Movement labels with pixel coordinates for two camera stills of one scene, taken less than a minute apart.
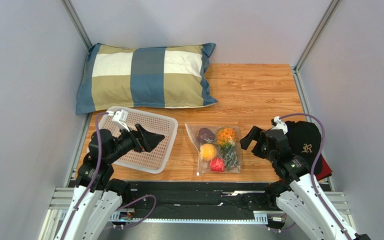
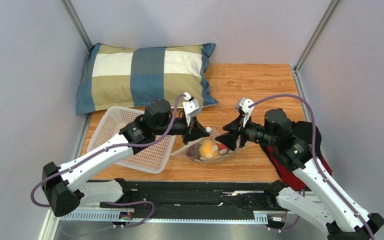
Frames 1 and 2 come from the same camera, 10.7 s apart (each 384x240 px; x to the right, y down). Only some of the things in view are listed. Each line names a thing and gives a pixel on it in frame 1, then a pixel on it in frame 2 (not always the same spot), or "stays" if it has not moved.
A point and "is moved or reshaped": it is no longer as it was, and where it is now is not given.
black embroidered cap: x=305 y=140 stays
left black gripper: x=151 y=140 -> x=195 y=132
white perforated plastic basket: x=152 y=161 stays
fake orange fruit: x=208 y=151 stays
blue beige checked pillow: x=114 y=77 stays
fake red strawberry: x=217 y=164 -> x=221 y=146
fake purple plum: x=205 y=135 -> x=193 y=150
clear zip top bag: x=220 y=148 is moved or reshaped
